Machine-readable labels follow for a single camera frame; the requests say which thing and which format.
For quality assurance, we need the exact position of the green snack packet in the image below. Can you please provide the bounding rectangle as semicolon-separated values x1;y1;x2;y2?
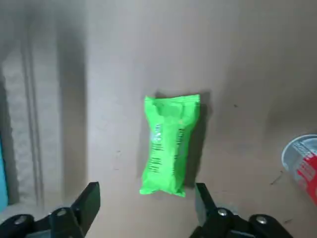
139;93;201;198

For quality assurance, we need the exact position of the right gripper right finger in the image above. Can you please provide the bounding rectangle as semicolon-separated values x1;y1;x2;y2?
190;182;294;238

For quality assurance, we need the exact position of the light blue plastic basket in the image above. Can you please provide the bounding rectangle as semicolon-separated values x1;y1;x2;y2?
0;128;9;213

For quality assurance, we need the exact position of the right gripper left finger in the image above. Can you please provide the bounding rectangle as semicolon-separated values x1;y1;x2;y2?
0;181;101;238

